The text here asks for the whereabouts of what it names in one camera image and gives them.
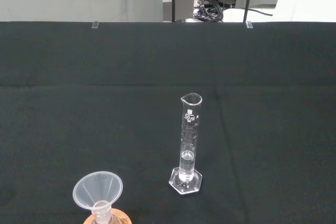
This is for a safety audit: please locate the clear plastic funnel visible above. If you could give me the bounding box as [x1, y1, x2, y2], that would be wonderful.
[72, 171, 124, 218]

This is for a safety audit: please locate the cork ring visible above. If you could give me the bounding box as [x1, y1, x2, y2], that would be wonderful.
[83, 207, 131, 224]

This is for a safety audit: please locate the round-bottom glass flask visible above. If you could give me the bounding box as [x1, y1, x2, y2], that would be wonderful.
[90, 199, 117, 224]

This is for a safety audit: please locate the black bench cloth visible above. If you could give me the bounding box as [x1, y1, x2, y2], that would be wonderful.
[0, 21, 336, 224]

